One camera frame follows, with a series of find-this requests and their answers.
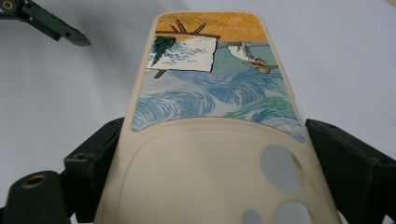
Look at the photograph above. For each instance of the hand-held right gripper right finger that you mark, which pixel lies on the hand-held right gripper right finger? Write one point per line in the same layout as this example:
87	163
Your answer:
355	168

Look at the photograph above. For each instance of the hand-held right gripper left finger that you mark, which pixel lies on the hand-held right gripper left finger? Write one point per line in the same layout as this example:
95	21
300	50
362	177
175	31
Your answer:
90	168

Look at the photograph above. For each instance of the cream painted phone case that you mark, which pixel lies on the cream painted phone case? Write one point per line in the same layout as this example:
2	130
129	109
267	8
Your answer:
205	161

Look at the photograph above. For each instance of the wooden table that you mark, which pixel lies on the wooden table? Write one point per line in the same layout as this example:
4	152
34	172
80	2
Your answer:
391	1

